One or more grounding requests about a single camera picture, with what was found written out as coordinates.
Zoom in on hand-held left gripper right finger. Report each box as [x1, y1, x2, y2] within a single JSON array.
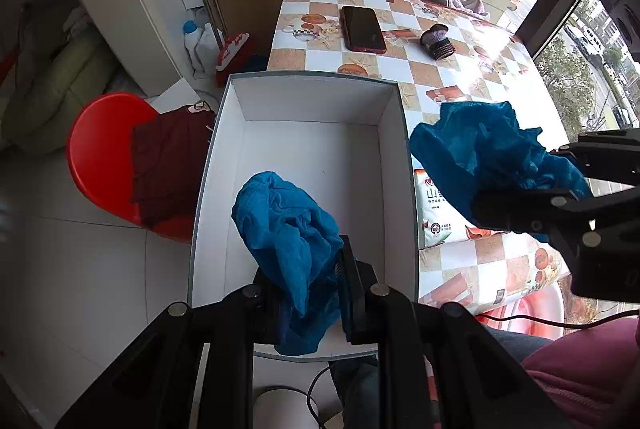
[[337, 234, 571, 429]]

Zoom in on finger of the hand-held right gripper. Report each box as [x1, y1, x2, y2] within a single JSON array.
[[472, 184, 640, 260], [547, 129, 640, 184]]

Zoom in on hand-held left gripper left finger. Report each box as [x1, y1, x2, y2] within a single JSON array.
[[55, 266, 281, 429]]

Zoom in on blue cloth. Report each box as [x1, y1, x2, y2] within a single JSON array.
[[409, 100, 593, 245], [231, 170, 346, 357]]

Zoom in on white cardboard box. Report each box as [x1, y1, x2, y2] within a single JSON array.
[[187, 71, 420, 362]]

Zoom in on purple black knitted sock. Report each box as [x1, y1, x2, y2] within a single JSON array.
[[421, 23, 457, 61]]

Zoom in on person's right forearm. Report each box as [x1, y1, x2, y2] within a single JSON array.
[[520, 316, 640, 429]]

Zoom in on white green tissue packet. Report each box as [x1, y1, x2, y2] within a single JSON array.
[[412, 169, 481, 250]]

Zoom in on person's leg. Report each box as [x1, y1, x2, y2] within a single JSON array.
[[327, 326, 551, 429]]

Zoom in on white round object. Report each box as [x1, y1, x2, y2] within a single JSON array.
[[255, 386, 321, 429]]

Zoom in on checkered printed tablecloth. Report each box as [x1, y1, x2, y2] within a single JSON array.
[[266, 0, 573, 320]]

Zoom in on maroon cloth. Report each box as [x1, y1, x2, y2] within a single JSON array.
[[130, 106, 216, 227]]

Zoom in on lavender towel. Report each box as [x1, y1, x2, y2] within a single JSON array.
[[445, 0, 488, 17]]

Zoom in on red plastic stool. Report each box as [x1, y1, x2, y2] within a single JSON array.
[[66, 93, 196, 244]]

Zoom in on white paper sheet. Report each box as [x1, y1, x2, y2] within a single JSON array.
[[145, 78, 218, 114]]

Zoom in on black smartphone red case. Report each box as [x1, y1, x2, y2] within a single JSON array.
[[341, 5, 387, 54]]

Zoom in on red mop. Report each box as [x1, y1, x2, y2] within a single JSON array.
[[189, 0, 251, 87]]

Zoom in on white plastic bottle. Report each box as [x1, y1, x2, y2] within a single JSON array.
[[195, 6, 223, 74]]

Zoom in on white bottle blue cap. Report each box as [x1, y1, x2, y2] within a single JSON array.
[[182, 20, 203, 66]]

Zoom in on pale green bedding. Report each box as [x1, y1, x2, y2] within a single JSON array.
[[0, 29, 121, 154]]

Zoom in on black cable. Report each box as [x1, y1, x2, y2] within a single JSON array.
[[306, 361, 346, 429], [477, 309, 640, 329]]

